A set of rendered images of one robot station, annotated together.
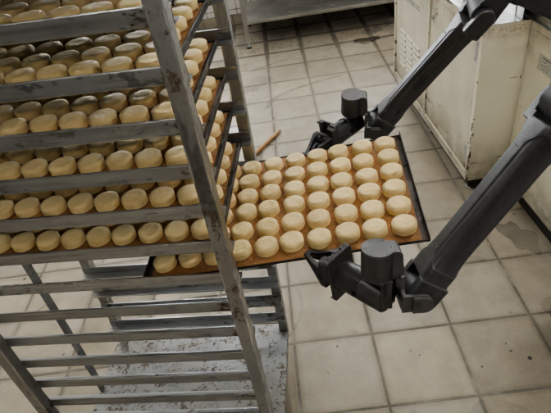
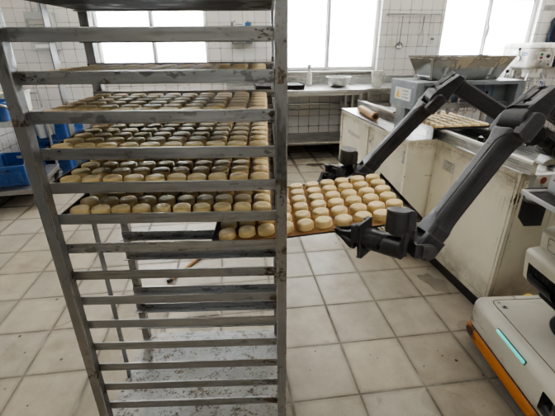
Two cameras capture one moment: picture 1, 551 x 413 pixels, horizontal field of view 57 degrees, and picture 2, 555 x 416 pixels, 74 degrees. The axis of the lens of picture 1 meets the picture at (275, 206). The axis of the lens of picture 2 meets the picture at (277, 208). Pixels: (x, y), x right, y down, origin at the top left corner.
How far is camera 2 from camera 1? 39 cm
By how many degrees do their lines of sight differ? 16
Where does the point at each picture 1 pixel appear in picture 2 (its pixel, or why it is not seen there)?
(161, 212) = (241, 183)
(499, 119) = (417, 203)
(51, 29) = (204, 33)
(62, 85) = (199, 75)
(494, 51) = (415, 157)
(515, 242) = (432, 286)
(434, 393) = (391, 385)
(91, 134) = (208, 115)
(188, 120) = (283, 106)
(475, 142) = not seen: hidden behind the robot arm
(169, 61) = (282, 60)
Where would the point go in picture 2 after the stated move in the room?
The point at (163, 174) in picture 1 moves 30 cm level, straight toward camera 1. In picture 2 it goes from (251, 151) to (309, 190)
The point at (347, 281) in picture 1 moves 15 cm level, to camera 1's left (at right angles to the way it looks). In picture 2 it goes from (372, 238) to (316, 244)
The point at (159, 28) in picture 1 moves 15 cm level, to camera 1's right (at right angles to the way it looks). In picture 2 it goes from (281, 36) to (347, 36)
